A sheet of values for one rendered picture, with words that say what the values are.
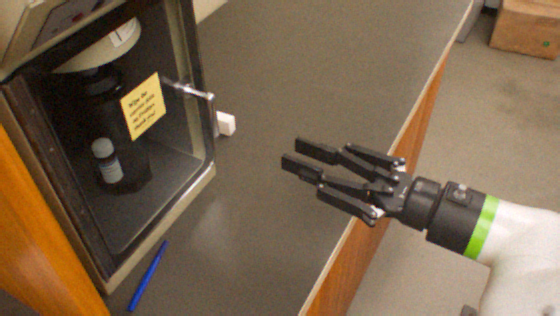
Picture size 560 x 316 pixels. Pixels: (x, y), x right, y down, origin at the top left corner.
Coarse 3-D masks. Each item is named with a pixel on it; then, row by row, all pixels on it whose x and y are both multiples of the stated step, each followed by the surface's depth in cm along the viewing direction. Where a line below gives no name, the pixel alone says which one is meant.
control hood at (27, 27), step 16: (0, 0) 37; (16, 0) 36; (32, 0) 36; (48, 0) 38; (64, 0) 41; (0, 16) 39; (16, 16) 38; (32, 16) 39; (0, 32) 41; (16, 32) 40; (32, 32) 42; (0, 48) 43; (16, 48) 43; (0, 64) 45
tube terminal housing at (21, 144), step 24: (120, 0) 59; (48, 48) 52; (0, 72) 48; (0, 96) 49; (0, 120) 54; (24, 144) 55; (48, 192) 61; (192, 192) 93; (168, 216) 88; (72, 240) 70; (96, 288) 81
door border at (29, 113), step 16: (16, 80) 49; (16, 96) 50; (16, 112) 50; (32, 112) 52; (32, 128) 53; (32, 144) 53; (48, 144) 56; (48, 160) 57; (64, 176) 60; (64, 192) 61; (80, 208) 64; (80, 224) 65; (96, 240) 70; (112, 272) 76
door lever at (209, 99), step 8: (184, 88) 76; (192, 88) 77; (184, 96) 77; (200, 96) 76; (208, 96) 75; (208, 104) 76; (208, 112) 77; (208, 120) 79; (216, 120) 79; (208, 128) 80; (216, 128) 80; (216, 136) 81
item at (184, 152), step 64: (128, 0) 60; (192, 0) 70; (64, 64) 54; (128, 64) 63; (192, 64) 76; (64, 128) 57; (128, 128) 68; (192, 128) 83; (128, 192) 73; (128, 256) 79
